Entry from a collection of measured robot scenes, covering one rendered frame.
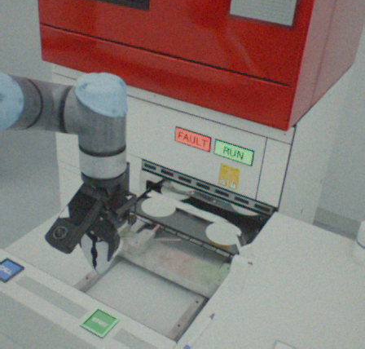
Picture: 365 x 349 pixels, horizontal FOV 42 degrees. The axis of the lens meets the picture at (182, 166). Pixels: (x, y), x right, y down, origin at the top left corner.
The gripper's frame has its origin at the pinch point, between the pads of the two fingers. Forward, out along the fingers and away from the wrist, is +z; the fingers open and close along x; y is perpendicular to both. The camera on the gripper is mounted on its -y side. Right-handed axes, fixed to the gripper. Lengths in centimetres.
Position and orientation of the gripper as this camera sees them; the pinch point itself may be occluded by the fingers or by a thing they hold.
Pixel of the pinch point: (96, 269)
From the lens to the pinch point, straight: 88.5
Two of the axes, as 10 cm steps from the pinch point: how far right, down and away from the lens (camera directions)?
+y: 5.0, -4.0, 7.7
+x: -8.6, -3.1, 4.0
